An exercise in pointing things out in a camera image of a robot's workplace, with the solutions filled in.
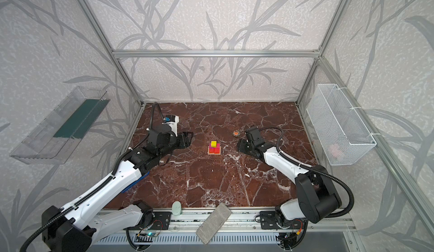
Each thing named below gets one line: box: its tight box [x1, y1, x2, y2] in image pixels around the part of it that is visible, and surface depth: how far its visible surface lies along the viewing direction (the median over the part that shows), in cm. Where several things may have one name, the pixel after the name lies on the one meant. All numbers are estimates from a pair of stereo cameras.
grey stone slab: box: [195, 202, 232, 245], surface depth 72 cm
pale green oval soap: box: [171, 200, 182, 216], surface depth 77 cm
